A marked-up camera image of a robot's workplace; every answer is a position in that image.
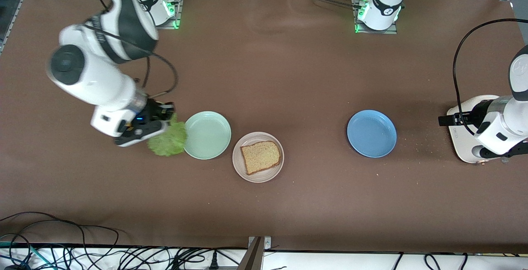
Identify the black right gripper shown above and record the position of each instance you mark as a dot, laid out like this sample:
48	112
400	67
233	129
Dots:
154	109

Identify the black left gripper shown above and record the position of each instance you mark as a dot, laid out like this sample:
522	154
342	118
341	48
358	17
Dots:
474	117

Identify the green lettuce leaf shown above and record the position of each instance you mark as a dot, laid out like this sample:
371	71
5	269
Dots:
167	144

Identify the brown bread slice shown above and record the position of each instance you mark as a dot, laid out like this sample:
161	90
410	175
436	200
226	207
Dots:
260	156

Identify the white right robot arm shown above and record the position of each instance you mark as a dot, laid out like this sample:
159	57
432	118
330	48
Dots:
90	80

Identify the light green plate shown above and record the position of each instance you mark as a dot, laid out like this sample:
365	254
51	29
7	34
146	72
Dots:
208	135

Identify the blue plate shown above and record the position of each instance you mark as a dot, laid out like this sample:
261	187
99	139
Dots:
371	134

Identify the beige plate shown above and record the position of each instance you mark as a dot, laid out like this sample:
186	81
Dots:
264	178

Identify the white toaster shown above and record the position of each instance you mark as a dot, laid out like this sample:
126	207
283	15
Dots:
462	150

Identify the black power plug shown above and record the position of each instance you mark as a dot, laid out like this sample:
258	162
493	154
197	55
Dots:
213	261

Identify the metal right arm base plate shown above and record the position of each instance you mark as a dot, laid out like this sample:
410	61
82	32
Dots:
175	24

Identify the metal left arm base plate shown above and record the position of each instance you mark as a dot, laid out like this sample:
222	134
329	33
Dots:
392	31

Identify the metal camera mount bar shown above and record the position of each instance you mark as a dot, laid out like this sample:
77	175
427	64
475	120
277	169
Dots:
258	249

